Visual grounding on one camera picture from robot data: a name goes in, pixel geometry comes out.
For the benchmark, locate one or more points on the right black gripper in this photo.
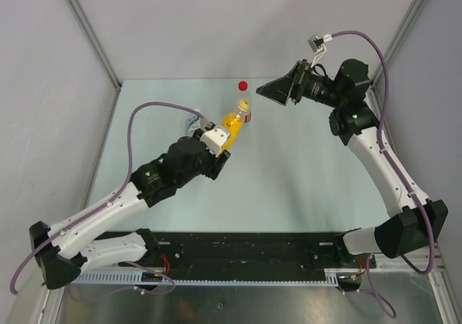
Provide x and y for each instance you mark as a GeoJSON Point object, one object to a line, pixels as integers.
{"type": "Point", "coordinates": [297, 80]}

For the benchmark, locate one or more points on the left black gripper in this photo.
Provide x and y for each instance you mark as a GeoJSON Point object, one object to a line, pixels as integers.
{"type": "Point", "coordinates": [215, 164]}

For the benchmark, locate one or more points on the white cap clear bottle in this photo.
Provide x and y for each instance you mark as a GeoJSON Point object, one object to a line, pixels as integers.
{"type": "Point", "coordinates": [193, 122]}

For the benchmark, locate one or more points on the yellow honey pomelo bottle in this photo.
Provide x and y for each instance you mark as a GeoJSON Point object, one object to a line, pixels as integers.
{"type": "Point", "coordinates": [233, 122]}

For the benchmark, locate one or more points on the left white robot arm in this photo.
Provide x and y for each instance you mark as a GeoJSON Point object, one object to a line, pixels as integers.
{"type": "Point", "coordinates": [66, 249]}

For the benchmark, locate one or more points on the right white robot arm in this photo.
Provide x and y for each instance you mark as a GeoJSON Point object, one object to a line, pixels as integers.
{"type": "Point", "coordinates": [414, 219]}

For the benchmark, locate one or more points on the red cap water bottle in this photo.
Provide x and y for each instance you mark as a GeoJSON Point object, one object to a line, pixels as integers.
{"type": "Point", "coordinates": [245, 100]}

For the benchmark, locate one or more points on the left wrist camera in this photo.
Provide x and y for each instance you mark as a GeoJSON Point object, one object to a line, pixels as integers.
{"type": "Point", "coordinates": [215, 139]}

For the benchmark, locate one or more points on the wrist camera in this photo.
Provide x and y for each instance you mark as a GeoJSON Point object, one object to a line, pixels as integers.
{"type": "Point", "coordinates": [318, 46]}
{"type": "Point", "coordinates": [215, 139]}

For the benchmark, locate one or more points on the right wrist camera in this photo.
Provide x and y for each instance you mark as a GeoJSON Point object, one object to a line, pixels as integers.
{"type": "Point", "coordinates": [318, 46]}

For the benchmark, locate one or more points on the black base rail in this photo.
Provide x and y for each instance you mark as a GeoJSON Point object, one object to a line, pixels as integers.
{"type": "Point", "coordinates": [248, 256]}

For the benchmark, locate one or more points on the grey slotted cable duct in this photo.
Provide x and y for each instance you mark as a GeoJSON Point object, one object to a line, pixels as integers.
{"type": "Point", "coordinates": [132, 276]}

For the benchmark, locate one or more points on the right aluminium frame post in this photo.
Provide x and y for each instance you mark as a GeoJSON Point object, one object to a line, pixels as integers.
{"type": "Point", "coordinates": [404, 29]}

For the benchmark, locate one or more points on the aluminium frame post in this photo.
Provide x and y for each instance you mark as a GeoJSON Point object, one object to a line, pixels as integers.
{"type": "Point", "coordinates": [404, 29]}
{"type": "Point", "coordinates": [89, 33]}

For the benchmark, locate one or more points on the left aluminium frame post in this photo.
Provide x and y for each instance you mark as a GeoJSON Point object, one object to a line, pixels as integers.
{"type": "Point", "coordinates": [89, 33]}

